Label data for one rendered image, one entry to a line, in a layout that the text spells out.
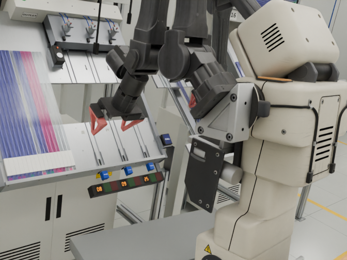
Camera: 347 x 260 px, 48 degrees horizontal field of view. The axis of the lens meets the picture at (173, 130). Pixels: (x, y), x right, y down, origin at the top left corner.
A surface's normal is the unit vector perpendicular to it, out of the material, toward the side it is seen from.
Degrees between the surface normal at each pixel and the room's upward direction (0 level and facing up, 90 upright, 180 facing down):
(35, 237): 90
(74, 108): 90
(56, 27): 45
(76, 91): 90
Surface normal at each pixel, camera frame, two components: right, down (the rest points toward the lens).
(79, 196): 0.65, 0.33
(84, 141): 0.57, -0.44
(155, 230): 0.16, -0.94
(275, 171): -0.71, 0.11
